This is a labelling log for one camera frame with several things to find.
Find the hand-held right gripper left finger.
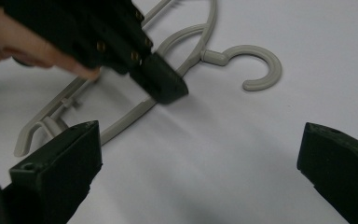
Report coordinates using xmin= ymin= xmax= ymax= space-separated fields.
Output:
xmin=2 ymin=120 xmax=103 ymax=224

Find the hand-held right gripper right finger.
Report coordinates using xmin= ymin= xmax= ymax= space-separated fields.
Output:
xmin=296 ymin=121 xmax=358 ymax=224

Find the grey plastic clothes hanger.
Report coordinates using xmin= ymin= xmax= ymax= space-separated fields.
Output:
xmin=13 ymin=0 xmax=283 ymax=158

